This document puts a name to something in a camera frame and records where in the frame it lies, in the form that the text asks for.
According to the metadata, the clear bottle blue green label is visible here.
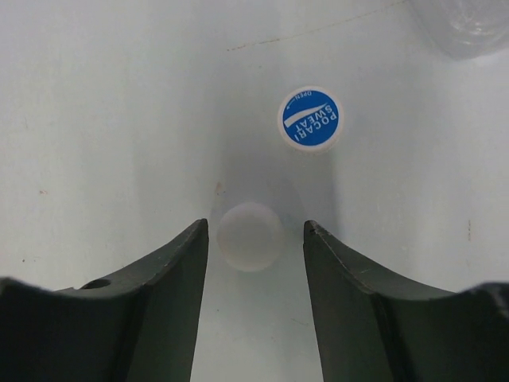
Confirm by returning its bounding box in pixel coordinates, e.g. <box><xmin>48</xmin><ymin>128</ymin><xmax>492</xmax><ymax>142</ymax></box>
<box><xmin>410</xmin><ymin>0</ymin><xmax>508</xmax><ymax>59</ymax></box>

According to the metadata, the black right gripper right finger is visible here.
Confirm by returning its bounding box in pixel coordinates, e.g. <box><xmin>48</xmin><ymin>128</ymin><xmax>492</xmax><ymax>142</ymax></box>
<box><xmin>303</xmin><ymin>220</ymin><xmax>508</xmax><ymax>381</ymax></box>

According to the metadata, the plain white bottle cap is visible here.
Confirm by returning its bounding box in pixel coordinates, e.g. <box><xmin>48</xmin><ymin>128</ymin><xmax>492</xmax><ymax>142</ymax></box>
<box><xmin>216</xmin><ymin>202</ymin><xmax>285</xmax><ymax>272</ymax></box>

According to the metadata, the blue white Pocari cap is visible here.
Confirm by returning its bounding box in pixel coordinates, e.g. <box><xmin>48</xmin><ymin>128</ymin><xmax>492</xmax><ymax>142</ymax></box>
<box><xmin>277</xmin><ymin>85</ymin><xmax>344</xmax><ymax>154</ymax></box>

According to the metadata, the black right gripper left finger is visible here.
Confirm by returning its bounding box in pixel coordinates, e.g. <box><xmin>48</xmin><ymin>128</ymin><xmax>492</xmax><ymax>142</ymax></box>
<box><xmin>1</xmin><ymin>219</ymin><xmax>209</xmax><ymax>381</ymax></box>

